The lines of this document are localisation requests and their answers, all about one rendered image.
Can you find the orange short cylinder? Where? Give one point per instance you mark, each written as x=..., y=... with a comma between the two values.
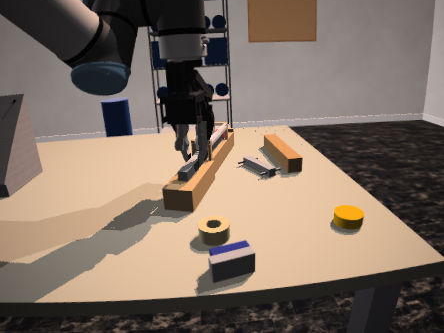
x=348, y=217

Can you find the grey bar with cross pins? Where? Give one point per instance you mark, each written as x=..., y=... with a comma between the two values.
x=260, y=166

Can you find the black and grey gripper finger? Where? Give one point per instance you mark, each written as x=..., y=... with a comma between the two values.
x=203, y=133
x=181, y=142

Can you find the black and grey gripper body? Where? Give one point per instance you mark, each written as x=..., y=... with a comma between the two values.
x=187, y=102

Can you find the orange wooden plank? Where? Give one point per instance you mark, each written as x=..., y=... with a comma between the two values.
x=290, y=160

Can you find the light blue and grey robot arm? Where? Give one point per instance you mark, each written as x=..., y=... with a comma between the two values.
x=99, y=46

